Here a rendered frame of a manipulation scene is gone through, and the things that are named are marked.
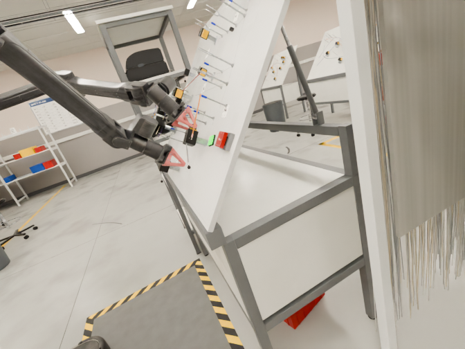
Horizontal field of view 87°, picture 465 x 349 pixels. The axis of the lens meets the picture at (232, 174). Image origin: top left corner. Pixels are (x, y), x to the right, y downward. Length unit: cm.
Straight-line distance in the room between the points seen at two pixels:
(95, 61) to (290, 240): 823
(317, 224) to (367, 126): 53
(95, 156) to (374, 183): 844
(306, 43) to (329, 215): 1007
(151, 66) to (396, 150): 170
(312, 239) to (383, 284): 33
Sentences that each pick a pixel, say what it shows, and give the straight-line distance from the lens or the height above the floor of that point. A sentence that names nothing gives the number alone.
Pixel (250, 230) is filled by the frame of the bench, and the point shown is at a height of 80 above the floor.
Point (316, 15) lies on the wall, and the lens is 1137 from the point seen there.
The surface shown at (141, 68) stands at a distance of 200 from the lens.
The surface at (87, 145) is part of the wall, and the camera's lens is 870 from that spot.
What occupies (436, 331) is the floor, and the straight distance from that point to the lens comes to 158.
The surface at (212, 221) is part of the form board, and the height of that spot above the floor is 89.
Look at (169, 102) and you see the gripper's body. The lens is 95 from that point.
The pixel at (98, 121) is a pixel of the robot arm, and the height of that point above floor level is 127.
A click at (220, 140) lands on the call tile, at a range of 76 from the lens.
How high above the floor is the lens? 125
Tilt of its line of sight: 20 degrees down
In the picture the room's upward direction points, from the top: 18 degrees counter-clockwise
